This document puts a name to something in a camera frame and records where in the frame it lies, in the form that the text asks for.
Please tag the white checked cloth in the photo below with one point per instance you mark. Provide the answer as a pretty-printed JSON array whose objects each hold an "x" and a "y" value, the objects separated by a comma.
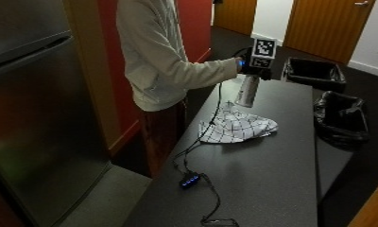
[{"x": 237, "y": 126}]

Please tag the wooden door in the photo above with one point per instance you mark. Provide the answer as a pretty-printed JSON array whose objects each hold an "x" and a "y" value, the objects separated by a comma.
[
  {"x": 328, "y": 26},
  {"x": 235, "y": 14}
]

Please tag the stainless steel refrigerator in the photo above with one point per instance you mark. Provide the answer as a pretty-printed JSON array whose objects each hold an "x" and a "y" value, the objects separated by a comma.
[{"x": 34, "y": 119}]

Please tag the black lined trash bin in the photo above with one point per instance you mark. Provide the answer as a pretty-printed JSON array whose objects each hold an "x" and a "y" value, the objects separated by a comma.
[
  {"x": 315, "y": 72},
  {"x": 341, "y": 118}
]

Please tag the silver spray bottle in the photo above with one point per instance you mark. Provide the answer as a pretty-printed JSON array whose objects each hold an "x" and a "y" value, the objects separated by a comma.
[{"x": 248, "y": 90}]

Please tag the white marker cube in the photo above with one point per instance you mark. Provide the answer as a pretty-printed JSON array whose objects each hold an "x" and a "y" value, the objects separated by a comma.
[{"x": 264, "y": 52}]

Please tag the the person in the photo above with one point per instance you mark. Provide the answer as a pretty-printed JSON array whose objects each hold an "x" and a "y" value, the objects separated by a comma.
[{"x": 155, "y": 63}]

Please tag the black usb hub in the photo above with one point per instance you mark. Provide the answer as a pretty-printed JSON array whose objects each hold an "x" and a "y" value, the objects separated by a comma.
[{"x": 190, "y": 180}]

